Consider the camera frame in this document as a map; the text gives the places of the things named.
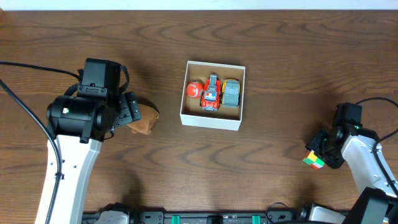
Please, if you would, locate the multicoloured puzzle cube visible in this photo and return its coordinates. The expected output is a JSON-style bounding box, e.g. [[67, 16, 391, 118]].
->
[[303, 151, 325, 169]]

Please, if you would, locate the brown plush toy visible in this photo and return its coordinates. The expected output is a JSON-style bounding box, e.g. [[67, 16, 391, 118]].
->
[[127, 104, 159, 134]]

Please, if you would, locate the red toy ball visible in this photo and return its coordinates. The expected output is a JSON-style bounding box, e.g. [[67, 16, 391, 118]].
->
[[186, 81, 204, 98]]

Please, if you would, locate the red toy fire truck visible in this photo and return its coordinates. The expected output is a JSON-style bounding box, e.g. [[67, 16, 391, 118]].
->
[[200, 73, 221, 111]]

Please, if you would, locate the yellow grey toy truck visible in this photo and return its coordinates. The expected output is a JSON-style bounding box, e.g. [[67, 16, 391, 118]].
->
[[222, 79, 240, 108]]

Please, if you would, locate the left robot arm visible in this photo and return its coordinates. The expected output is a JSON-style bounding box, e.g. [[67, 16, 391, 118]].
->
[[35, 58, 142, 223]]

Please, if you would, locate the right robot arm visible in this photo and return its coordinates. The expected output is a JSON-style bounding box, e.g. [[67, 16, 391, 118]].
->
[[300, 103, 397, 223]]

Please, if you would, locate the white cardboard box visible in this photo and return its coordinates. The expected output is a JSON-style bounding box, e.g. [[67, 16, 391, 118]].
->
[[180, 61, 246, 131]]

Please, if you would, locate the left black cable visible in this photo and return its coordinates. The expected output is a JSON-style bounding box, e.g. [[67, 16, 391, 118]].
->
[[0, 60, 81, 224]]

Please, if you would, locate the black cable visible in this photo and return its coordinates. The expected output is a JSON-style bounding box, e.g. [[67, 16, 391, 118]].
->
[[356, 96, 398, 197], [0, 60, 81, 224]]

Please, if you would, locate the right black cable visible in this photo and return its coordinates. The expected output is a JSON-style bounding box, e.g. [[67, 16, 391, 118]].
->
[[356, 96, 398, 197]]

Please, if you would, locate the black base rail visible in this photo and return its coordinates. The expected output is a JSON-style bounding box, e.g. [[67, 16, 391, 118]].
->
[[81, 202, 349, 224]]

